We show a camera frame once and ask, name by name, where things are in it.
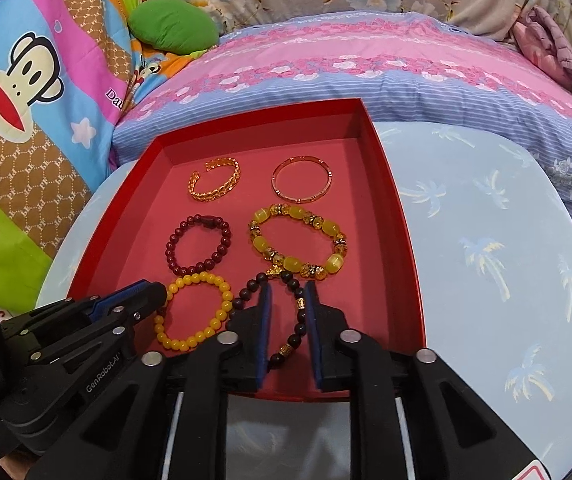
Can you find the green cushion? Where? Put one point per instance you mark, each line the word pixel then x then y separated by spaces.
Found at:
pixel 170 25

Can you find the pink and blue striped pillow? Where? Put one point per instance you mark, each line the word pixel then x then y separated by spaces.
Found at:
pixel 366 60

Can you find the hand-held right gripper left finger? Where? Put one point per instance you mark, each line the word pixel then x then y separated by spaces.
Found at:
pixel 264 330

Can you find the red cardboard box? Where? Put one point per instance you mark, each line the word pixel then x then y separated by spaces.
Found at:
pixel 381 285

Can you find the pink purple quilted cloth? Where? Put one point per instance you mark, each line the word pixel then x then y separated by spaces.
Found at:
pixel 551 55

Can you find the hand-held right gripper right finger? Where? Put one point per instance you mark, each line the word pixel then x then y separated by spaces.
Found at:
pixel 313 340

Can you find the cartoon monkey printed blanket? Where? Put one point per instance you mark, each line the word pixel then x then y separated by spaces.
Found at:
pixel 65 110

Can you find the rose gold bangle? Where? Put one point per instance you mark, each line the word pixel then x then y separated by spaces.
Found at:
pixel 278 187

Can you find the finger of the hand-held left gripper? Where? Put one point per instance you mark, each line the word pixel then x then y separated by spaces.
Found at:
pixel 115 297
pixel 100 375

